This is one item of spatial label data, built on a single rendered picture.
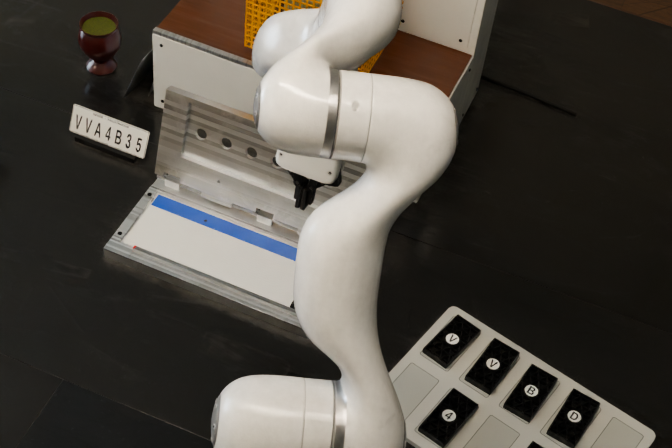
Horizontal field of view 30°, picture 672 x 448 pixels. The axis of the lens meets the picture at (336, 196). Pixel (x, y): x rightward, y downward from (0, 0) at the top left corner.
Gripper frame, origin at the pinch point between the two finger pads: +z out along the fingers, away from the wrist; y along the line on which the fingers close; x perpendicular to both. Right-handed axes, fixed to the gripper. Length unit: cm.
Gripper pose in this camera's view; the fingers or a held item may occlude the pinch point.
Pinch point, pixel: (304, 194)
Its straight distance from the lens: 198.0
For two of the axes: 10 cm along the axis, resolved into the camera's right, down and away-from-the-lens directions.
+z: -1.7, 7.9, 5.9
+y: 9.1, 3.5, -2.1
